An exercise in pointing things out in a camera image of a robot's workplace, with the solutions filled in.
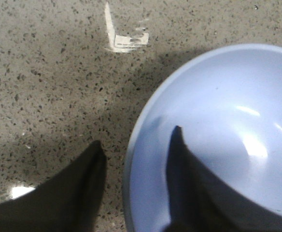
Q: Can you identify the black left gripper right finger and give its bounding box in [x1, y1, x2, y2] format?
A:
[163, 126, 282, 232]

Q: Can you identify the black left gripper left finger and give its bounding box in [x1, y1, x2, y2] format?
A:
[0, 141, 107, 232]

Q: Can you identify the blue bowl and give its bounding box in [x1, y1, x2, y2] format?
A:
[123, 43, 282, 232]

